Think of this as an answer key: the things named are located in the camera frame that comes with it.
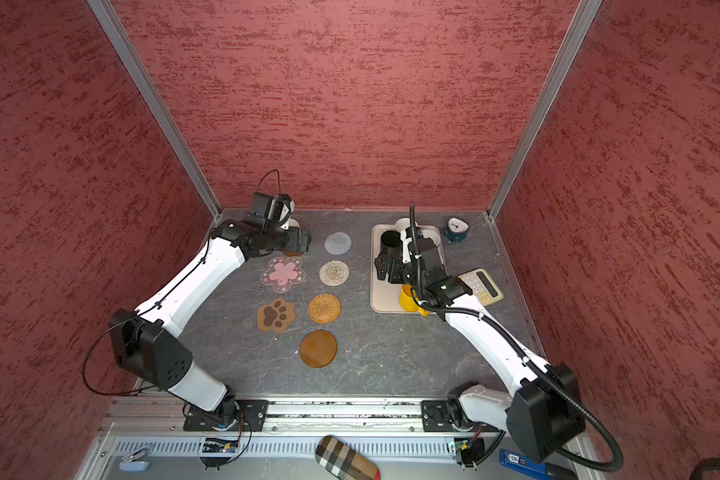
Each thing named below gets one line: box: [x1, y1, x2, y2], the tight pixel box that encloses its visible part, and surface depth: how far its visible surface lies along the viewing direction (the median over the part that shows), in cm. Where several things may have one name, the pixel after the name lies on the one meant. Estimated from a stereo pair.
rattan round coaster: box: [308, 293, 342, 325], surface depth 95 cm
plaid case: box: [315, 435, 381, 480], surface depth 67 cm
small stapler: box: [119, 445, 151, 472], surface depth 68 cm
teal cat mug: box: [444, 217, 470, 244], surface depth 112 cm
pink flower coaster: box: [260, 256, 306, 294], surface depth 103 cm
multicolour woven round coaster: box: [318, 260, 350, 287], surface depth 103 cm
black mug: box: [380, 230, 403, 256], surface depth 102 cm
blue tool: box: [499, 449, 553, 480], surface depth 67 cm
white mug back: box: [394, 216, 420, 235], surface depth 109 cm
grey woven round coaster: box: [324, 232, 352, 255], surface depth 112 cm
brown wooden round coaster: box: [300, 329, 338, 368], surface depth 87 cm
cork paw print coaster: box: [257, 298, 296, 332], surface depth 94 cm
